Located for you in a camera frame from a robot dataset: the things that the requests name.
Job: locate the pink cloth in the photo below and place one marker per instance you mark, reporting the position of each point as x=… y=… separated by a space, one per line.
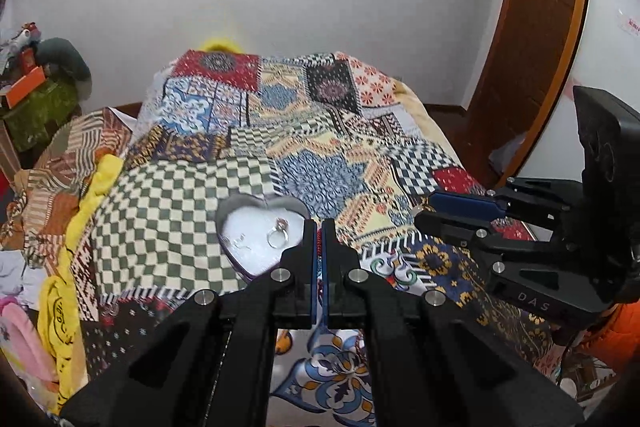
x=22 y=337

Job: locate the white cloth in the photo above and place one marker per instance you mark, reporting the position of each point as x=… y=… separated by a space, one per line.
x=15 y=272

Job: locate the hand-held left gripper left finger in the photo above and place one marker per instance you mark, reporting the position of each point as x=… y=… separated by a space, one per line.
x=311 y=257

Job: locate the heart-shaped jewelry box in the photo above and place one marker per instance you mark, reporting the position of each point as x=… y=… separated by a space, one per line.
x=250 y=252

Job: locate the wooden door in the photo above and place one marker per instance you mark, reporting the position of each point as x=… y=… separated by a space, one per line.
x=535 y=32

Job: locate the person's right forearm orange sleeve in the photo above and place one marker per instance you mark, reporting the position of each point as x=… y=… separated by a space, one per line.
x=617 y=337

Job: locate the yellow printed cloth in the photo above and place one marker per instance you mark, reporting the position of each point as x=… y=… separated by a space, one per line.
x=60 y=307

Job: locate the yellow pillow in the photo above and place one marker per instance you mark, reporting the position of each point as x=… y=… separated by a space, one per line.
x=220 y=44

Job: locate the grey cushion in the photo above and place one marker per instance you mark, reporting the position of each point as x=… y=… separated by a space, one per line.
x=67 y=59

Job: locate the red white sticker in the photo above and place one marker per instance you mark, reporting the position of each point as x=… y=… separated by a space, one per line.
x=631 y=24

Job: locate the patchwork printed blanket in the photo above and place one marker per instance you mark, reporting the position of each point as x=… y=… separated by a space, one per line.
x=310 y=132

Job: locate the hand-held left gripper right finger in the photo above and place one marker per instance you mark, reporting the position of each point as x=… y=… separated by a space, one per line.
x=327 y=257

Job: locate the small silver earrings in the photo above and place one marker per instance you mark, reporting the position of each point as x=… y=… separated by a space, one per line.
x=241 y=240

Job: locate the brown striped cloth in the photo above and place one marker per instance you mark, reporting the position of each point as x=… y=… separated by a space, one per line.
x=55 y=187

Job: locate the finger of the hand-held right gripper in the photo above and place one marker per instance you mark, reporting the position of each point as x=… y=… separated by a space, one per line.
x=450 y=224
x=465 y=202

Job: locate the orange box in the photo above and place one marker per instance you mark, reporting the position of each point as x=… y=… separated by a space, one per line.
x=27 y=88

